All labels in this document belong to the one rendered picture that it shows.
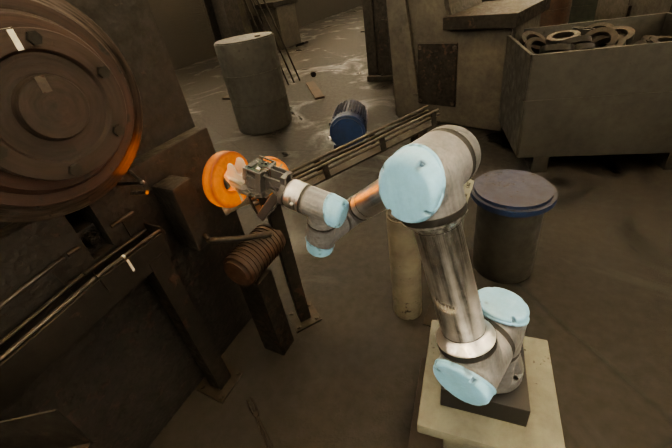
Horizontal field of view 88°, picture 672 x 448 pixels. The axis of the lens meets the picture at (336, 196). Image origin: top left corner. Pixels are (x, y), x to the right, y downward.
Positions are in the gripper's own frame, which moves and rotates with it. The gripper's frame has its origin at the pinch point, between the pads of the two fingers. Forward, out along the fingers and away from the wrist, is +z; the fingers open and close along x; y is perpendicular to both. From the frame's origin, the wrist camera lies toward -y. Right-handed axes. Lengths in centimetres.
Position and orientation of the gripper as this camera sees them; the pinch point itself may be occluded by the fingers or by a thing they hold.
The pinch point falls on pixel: (226, 173)
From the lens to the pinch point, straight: 100.0
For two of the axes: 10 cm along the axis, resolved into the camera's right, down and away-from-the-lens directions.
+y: 1.0, -7.8, -6.1
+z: -8.9, -3.5, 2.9
